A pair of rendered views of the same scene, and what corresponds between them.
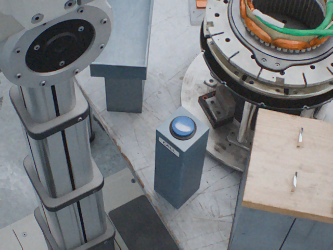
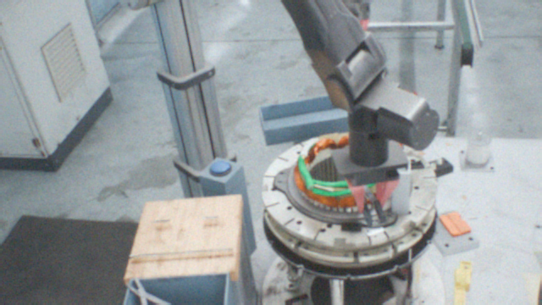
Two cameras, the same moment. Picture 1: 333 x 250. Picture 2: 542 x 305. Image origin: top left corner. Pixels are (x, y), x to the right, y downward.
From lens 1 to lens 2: 130 cm
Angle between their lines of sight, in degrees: 58
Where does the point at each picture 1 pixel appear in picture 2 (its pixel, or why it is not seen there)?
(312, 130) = (223, 232)
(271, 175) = (171, 213)
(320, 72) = (284, 213)
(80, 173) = (188, 151)
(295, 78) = (270, 198)
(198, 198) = not seen: hidden behind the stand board
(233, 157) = (274, 277)
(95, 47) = not seen: outside the picture
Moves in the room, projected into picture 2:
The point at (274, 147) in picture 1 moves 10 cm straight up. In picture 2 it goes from (201, 210) to (190, 168)
